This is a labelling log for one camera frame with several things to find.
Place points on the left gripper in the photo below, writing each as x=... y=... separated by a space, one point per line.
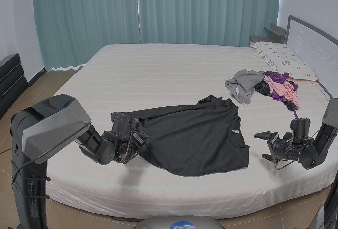
x=132 y=151

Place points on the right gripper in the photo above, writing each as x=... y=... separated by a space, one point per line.
x=280 y=150

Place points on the black T-shirt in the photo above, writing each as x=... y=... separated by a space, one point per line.
x=192 y=138

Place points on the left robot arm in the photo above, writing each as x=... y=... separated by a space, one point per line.
x=52 y=122

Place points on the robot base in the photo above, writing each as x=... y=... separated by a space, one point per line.
x=177 y=224

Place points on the pile of clothes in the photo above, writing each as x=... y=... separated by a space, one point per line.
x=280 y=88

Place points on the bed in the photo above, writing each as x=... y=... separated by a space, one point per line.
x=158 y=69

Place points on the grey knitted garment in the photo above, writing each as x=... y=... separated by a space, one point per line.
x=245 y=82

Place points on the white printed pillow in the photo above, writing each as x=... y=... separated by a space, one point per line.
x=282 y=59

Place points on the grey bedside table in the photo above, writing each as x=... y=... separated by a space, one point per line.
x=276 y=31

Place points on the black chest of drawers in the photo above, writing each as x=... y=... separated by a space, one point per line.
x=12 y=80

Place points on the blue-green curtain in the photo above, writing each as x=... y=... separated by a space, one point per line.
x=206 y=1
x=87 y=11

